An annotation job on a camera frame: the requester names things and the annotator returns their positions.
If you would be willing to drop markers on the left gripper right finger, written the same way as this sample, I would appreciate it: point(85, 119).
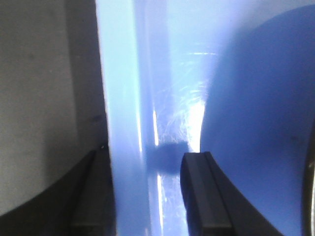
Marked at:
point(229, 197)

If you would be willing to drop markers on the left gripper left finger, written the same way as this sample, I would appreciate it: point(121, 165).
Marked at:
point(81, 203)

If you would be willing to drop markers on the blue plastic tray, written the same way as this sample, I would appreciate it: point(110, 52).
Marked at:
point(231, 77)

